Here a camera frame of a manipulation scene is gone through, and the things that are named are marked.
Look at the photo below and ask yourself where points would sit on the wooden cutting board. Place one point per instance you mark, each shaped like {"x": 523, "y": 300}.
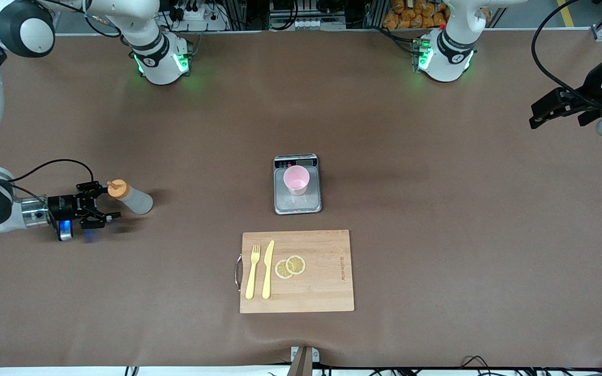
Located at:
{"x": 322, "y": 292}

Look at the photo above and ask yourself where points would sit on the lemon slice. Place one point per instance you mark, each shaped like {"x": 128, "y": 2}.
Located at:
{"x": 281, "y": 270}
{"x": 296, "y": 264}

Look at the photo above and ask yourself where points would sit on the clear squeeze bottle orange cap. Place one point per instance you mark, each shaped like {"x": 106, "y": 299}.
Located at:
{"x": 134, "y": 199}

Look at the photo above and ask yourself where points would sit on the white power strip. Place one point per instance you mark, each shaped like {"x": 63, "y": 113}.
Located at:
{"x": 196, "y": 14}

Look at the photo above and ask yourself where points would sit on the metal table edge bracket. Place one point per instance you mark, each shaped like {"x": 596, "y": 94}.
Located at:
{"x": 303, "y": 360}

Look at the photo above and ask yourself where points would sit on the silver digital kitchen scale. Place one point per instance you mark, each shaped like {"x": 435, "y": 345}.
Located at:
{"x": 297, "y": 204}

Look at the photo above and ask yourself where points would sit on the yellow plastic fork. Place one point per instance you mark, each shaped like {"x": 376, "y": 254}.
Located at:
{"x": 251, "y": 277}

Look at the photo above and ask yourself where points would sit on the pile of orange snack bags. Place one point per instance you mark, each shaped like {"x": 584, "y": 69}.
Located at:
{"x": 405, "y": 15}

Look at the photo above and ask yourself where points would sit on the pink plastic cup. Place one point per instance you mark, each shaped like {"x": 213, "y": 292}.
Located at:
{"x": 297, "y": 180}

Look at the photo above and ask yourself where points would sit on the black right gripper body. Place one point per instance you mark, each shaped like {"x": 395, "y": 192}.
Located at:
{"x": 61, "y": 204}

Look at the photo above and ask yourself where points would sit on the yellow plastic knife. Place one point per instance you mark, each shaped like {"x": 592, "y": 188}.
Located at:
{"x": 267, "y": 271}

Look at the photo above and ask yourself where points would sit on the white connector block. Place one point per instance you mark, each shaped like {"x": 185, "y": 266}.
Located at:
{"x": 311, "y": 24}

